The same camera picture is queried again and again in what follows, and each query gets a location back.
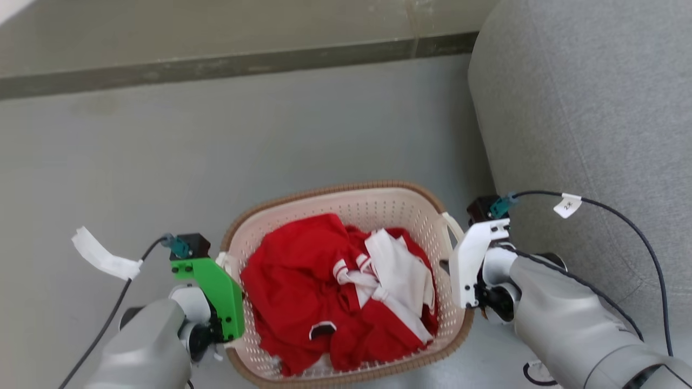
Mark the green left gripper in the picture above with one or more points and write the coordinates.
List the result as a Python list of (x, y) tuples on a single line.
[(219, 286)]

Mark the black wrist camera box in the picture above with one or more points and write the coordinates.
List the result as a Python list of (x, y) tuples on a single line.
[(195, 244), (484, 208)]

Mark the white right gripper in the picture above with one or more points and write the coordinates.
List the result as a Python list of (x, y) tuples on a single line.
[(467, 259)]

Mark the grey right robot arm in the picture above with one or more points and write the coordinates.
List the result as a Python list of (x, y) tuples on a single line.
[(573, 319)]

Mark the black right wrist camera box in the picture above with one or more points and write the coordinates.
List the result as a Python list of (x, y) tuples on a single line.
[(484, 208)]

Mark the dark grey floor threshold strip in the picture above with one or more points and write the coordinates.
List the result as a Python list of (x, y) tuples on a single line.
[(216, 66)]

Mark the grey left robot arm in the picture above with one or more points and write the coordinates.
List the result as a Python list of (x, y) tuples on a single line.
[(146, 346)]

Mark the grey fabric sofa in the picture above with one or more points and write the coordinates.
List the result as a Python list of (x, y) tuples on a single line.
[(589, 124)]

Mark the white garment with red trim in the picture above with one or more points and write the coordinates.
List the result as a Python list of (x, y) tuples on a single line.
[(403, 270)]

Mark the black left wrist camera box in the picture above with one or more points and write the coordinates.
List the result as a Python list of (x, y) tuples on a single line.
[(195, 244)]

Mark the cream perforated laundry basket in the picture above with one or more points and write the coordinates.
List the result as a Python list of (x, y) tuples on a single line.
[(378, 208)]

